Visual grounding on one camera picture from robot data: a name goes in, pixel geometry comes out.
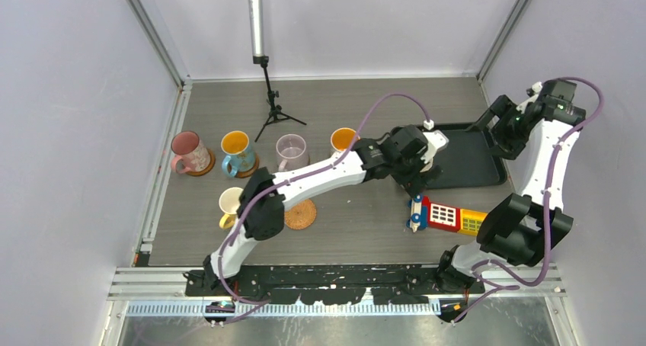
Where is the white mug orange inside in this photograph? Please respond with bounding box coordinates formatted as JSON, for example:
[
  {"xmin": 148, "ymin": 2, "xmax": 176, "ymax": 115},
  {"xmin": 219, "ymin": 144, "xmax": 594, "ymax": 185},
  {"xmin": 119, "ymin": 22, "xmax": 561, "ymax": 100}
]
[{"xmin": 330, "ymin": 127, "xmax": 360, "ymax": 155}]

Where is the lilac mug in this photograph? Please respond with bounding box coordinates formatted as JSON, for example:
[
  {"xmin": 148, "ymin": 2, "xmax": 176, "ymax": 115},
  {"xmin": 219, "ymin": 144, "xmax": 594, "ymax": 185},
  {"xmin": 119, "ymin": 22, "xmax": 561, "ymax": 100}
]
[{"xmin": 276, "ymin": 134, "xmax": 310, "ymax": 172}]

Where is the woven rattan round coaster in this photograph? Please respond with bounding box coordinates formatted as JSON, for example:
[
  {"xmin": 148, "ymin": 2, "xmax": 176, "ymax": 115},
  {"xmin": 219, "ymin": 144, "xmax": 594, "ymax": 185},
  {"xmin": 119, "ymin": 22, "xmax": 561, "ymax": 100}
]
[{"xmin": 285, "ymin": 199, "xmax": 317, "ymax": 230}]

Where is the blue mug yellow inside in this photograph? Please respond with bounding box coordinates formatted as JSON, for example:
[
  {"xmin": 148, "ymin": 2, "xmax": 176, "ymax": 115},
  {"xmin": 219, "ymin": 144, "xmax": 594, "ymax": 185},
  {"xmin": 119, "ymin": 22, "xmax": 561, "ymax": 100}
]
[{"xmin": 221, "ymin": 130, "xmax": 256, "ymax": 177}]

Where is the brown wooden coaster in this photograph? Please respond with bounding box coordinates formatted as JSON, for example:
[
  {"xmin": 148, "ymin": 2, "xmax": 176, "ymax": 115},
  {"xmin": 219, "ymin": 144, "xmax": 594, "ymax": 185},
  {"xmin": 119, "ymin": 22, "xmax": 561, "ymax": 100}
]
[
  {"xmin": 187, "ymin": 148, "xmax": 216, "ymax": 177},
  {"xmin": 235, "ymin": 155, "xmax": 260, "ymax": 178}
]

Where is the yellow mug white inside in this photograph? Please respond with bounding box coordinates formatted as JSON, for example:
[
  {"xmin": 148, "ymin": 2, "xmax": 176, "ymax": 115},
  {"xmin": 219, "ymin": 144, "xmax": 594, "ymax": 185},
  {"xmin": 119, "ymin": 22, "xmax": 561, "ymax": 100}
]
[{"xmin": 219, "ymin": 187, "xmax": 244, "ymax": 229}]

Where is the pink floral mug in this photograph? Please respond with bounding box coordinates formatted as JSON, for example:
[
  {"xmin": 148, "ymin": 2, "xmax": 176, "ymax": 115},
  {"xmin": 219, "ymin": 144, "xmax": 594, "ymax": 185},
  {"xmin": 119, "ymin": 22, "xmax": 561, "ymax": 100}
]
[{"xmin": 171, "ymin": 131, "xmax": 206, "ymax": 174}]

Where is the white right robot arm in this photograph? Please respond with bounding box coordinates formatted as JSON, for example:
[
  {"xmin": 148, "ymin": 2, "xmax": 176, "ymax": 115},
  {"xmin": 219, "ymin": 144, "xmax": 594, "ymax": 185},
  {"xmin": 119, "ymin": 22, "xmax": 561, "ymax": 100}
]
[{"xmin": 434, "ymin": 77, "xmax": 587, "ymax": 293}]

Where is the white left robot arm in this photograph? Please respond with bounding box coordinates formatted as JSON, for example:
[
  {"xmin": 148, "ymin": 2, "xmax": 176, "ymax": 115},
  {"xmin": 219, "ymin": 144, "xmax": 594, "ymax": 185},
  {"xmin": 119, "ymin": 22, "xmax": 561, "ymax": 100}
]
[{"xmin": 203, "ymin": 125, "xmax": 449, "ymax": 296}]

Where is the black plastic tray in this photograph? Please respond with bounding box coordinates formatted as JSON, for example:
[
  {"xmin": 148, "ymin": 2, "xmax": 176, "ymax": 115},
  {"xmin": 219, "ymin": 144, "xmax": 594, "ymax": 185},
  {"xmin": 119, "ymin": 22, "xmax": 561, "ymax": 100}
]
[{"xmin": 427, "ymin": 123, "xmax": 508, "ymax": 190}]

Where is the toy block train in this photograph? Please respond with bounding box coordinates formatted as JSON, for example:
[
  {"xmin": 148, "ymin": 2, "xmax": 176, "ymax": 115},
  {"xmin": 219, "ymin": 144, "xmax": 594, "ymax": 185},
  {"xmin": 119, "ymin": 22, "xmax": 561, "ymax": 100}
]
[{"xmin": 406, "ymin": 194, "xmax": 488, "ymax": 236}]

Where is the silver microphone on tripod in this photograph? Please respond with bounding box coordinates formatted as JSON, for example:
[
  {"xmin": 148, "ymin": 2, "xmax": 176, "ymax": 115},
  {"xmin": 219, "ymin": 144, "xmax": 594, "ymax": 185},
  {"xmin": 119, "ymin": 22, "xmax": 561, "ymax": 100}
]
[{"xmin": 248, "ymin": 0, "xmax": 307, "ymax": 142}]

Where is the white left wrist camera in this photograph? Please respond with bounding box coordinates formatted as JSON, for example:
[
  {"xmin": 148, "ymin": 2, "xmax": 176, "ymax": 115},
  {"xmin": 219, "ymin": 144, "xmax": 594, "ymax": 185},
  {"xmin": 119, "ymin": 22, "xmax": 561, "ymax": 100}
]
[{"xmin": 422, "ymin": 120, "xmax": 449, "ymax": 166}]

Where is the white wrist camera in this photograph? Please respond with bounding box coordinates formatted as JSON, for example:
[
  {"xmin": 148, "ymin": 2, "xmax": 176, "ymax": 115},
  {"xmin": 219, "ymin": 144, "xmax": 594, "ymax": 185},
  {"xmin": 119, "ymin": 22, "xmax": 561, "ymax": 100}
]
[
  {"xmin": 422, "ymin": 120, "xmax": 449, "ymax": 166},
  {"xmin": 516, "ymin": 82, "xmax": 542, "ymax": 114}
]

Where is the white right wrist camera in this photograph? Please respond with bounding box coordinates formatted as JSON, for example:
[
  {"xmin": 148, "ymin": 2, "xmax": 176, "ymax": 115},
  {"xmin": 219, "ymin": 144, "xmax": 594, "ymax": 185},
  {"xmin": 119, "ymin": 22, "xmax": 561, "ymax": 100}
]
[{"xmin": 516, "ymin": 82, "xmax": 542, "ymax": 114}]

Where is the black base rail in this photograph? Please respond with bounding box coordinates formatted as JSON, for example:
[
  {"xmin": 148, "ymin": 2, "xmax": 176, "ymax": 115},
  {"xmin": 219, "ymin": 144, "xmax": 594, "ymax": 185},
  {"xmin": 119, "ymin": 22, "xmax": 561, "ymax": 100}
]
[{"xmin": 183, "ymin": 264, "xmax": 484, "ymax": 305}]

